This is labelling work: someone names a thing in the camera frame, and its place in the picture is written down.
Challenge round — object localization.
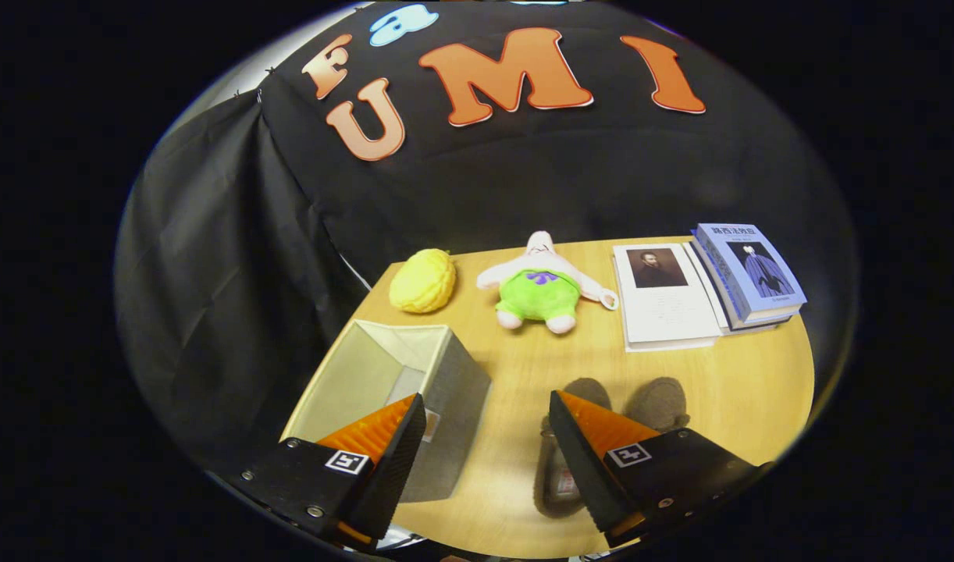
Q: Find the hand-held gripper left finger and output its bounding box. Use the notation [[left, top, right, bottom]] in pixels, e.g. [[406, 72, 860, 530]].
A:
[[239, 393, 428, 551]]

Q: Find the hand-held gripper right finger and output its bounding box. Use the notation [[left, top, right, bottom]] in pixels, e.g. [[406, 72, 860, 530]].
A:
[[547, 389, 774, 549]]

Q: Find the brown fuzzy shoe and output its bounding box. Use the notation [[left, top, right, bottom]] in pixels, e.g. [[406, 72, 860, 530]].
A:
[[533, 377, 612, 518], [624, 377, 690, 434]]

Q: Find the grey fabric storage box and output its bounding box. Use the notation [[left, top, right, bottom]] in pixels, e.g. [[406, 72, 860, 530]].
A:
[[280, 318, 493, 504]]

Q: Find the white portrait book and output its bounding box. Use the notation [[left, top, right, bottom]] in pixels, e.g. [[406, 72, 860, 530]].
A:
[[612, 242, 724, 352]]

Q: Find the pink starfish plush toy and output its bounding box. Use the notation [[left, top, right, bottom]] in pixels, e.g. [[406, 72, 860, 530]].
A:
[[477, 230, 620, 335]]

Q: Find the yellow plush toy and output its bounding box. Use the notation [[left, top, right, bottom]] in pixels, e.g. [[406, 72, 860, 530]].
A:
[[389, 248, 457, 315]]

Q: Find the blue cover book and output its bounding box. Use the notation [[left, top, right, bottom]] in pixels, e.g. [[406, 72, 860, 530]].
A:
[[689, 222, 807, 335]]

